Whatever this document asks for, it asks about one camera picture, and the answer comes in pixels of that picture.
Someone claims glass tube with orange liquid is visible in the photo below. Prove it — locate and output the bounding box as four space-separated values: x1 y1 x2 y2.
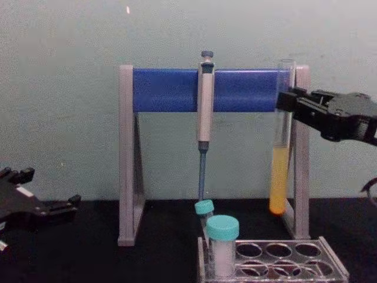
269 58 296 218

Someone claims grey and blue pipette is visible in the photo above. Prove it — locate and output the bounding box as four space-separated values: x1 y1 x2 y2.
196 50 216 205

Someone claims small tube with teal cap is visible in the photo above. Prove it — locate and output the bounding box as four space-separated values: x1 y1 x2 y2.
194 199 215 237

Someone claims clear plastic tube rack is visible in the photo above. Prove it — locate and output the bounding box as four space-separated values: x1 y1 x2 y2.
197 235 350 283

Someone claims large tube with teal cap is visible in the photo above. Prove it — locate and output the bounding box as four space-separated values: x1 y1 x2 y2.
205 215 240 278

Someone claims thin dark cable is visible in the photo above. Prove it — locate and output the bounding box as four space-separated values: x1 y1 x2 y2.
360 177 377 208

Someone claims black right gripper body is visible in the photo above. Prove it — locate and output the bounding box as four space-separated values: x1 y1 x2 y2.
320 91 377 147

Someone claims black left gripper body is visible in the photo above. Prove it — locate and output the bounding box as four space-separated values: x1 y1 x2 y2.
0 181 45 234

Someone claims black table cloth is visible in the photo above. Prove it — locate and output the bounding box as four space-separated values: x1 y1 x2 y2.
0 198 377 283

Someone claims grey stand with blue bar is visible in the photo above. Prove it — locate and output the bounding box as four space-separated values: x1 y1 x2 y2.
117 64 312 247

